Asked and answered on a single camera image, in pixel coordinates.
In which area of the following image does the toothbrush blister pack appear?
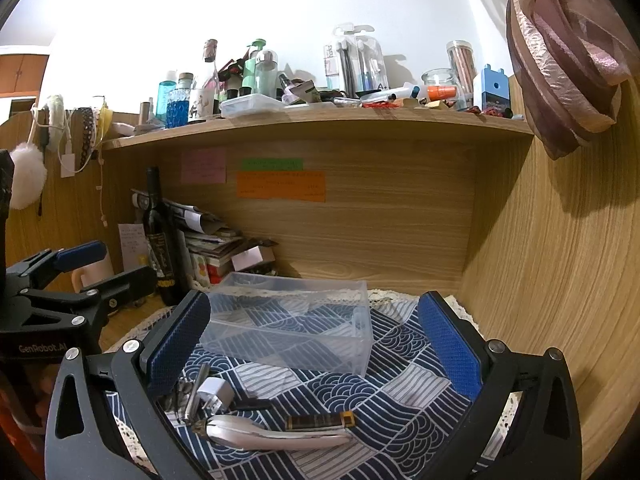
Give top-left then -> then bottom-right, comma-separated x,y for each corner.
324,23 -> 390,98

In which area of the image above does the tall clear canister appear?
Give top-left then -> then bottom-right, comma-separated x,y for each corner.
446,40 -> 476,108

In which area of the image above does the silver metal pen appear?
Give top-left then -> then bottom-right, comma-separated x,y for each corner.
183,363 -> 210,425

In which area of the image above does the orange sticky note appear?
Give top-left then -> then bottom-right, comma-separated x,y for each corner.
236,170 -> 326,203

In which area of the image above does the blue liquid glass bottle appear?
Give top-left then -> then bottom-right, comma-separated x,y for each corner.
165,73 -> 194,129

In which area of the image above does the clear glass jar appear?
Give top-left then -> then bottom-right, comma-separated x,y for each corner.
422,68 -> 465,110

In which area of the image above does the green sticky note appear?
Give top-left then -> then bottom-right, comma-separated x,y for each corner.
241,157 -> 304,171

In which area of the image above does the green spray bottle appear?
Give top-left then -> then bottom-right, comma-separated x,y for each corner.
241,38 -> 266,96

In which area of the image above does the white power adapter plug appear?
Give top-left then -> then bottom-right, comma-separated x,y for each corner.
196,377 -> 235,413

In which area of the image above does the blue cardboard box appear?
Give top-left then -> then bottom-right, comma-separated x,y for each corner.
480,64 -> 511,110

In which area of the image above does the clear plastic tray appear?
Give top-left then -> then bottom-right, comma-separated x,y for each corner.
220,93 -> 284,118

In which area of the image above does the blue white patterned cloth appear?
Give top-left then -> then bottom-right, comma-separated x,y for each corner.
102,284 -> 524,480

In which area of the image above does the pink sticky note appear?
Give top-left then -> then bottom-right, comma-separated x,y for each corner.
180,146 -> 227,185

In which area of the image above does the white fluffy pompom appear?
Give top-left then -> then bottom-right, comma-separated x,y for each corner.
10,142 -> 48,210

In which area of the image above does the pink striped hanging fabric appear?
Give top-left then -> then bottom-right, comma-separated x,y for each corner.
506,0 -> 639,159

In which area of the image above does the stack of books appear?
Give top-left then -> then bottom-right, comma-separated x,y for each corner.
182,226 -> 279,291

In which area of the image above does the dark wine bottle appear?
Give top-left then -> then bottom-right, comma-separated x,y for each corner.
143,166 -> 189,307

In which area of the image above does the clear plastic storage box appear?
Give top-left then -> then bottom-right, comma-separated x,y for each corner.
201,272 -> 373,376

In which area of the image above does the white handwritten note paper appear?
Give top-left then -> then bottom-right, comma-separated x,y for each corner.
118,223 -> 148,271

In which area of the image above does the braided keychain strap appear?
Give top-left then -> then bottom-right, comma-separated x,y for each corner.
158,376 -> 199,418

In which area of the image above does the orange white tube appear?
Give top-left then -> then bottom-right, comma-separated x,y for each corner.
410,84 -> 457,102

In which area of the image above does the small white pink box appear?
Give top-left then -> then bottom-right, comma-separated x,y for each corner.
231,245 -> 276,272

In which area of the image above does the wooden shelf board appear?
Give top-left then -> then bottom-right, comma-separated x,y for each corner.
104,106 -> 534,150

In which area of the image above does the black car key fob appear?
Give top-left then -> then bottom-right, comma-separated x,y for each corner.
230,398 -> 272,412

